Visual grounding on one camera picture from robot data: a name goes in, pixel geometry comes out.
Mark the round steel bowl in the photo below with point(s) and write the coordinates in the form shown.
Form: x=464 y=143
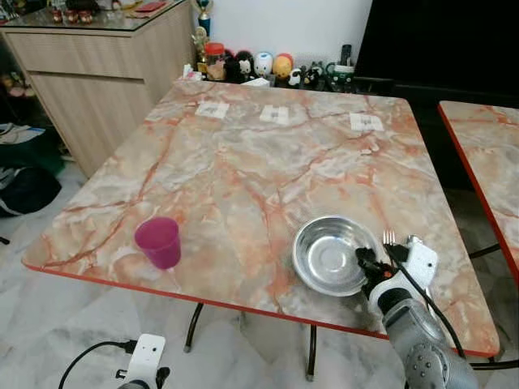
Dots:
x=324 y=255

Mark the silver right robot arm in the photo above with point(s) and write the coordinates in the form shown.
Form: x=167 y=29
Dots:
x=422 y=348

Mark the steel fork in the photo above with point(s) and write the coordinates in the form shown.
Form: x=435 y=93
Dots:
x=388 y=237

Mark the white paper label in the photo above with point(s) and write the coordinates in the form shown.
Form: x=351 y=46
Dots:
x=212 y=110
x=274 y=115
x=366 y=122

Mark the purple plastic cup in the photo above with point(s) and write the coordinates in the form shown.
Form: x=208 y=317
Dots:
x=159 y=241

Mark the orange marble dining table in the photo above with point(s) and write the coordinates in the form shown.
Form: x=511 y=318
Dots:
x=243 y=186

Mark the orange marble side table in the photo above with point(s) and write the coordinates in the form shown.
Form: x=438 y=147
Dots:
x=491 y=154

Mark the black cat figurine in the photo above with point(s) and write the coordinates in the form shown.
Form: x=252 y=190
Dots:
x=313 y=76

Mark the small panda figurine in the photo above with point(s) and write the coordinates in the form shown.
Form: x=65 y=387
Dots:
x=295 y=78

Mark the black remote control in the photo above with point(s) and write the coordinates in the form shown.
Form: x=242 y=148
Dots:
x=346 y=55

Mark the small white box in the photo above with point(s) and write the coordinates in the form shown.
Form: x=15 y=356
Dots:
x=255 y=82

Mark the orange egg shaped toy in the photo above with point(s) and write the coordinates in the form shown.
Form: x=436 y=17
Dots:
x=283 y=66

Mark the white egg shaped toy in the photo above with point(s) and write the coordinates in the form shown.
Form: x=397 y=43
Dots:
x=263 y=64

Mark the black television screen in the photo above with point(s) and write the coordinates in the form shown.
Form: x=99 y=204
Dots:
x=438 y=36

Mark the black bag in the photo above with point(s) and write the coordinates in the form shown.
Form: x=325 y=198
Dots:
x=28 y=192

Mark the red lidded jar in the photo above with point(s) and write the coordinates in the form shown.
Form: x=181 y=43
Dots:
x=214 y=61

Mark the dark green bag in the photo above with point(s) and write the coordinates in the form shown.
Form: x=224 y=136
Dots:
x=32 y=150

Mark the blue gold trophy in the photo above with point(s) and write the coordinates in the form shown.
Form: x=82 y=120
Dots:
x=203 y=16

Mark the light wooden cabinet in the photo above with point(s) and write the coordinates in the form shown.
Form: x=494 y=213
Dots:
x=105 y=81

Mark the flat red packet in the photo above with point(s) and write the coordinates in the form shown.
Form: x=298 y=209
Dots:
x=150 y=6

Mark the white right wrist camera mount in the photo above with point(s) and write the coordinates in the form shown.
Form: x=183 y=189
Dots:
x=420 y=263

